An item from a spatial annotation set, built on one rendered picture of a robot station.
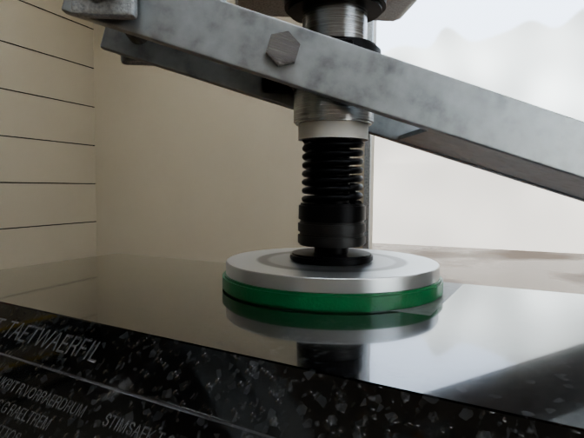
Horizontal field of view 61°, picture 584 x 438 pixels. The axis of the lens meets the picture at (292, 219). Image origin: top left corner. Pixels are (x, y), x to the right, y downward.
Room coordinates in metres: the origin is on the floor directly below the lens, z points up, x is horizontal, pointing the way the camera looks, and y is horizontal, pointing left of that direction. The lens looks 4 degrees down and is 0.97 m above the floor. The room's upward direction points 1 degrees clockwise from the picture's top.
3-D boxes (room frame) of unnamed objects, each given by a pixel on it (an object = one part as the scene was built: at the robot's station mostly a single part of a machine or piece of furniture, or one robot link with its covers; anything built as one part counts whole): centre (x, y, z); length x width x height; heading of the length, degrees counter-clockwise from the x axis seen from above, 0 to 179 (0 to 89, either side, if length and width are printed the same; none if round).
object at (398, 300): (0.51, -0.04, 0.89); 0.22 x 0.22 x 0.04
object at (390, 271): (0.51, -0.04, 0.89); 0.21 x 0.21 x 0.01
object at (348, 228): (0.51, -0.04, 0.93); 0.07 x 0.07 x 0.01
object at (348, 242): (0.51, -0.04, 0.92); 0.07 x 0.07 x 0.01
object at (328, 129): (0.51, -0.04, 1.04); 0.07 x 0.07 x 0.04
